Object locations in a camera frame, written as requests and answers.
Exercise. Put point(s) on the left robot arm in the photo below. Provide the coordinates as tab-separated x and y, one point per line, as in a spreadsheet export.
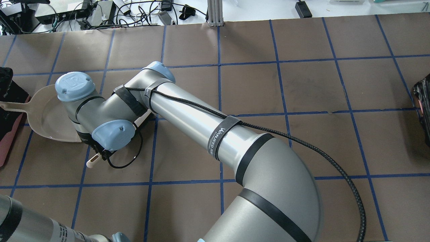
95	219

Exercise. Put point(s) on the beige dustpan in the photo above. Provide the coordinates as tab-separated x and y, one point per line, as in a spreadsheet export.
46	115

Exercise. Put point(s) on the black power adapter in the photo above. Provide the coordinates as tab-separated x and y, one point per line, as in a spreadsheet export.
302	9

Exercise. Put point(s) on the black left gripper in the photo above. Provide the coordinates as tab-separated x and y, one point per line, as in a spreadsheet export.
84	138

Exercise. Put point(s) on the aluminium frame post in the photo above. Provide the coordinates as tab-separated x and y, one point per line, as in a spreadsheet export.
215	13

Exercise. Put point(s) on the beige hand brush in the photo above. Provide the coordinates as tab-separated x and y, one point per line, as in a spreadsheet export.
114	135

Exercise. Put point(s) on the black lined trash bin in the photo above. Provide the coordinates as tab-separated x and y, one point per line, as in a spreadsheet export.
10	91

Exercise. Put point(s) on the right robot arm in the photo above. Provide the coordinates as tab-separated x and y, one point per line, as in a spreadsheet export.
279	201

